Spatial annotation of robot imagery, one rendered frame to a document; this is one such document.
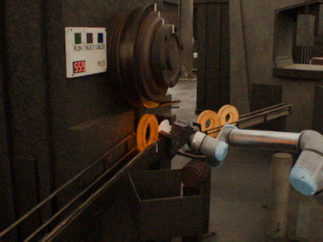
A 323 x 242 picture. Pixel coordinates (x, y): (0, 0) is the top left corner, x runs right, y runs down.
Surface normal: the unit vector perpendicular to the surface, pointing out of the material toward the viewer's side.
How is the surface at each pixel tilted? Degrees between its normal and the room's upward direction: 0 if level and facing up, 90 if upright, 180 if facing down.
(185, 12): 90
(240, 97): 90
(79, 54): 90
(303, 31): 90
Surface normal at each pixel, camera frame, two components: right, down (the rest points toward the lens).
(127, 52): -0.37, 0.11
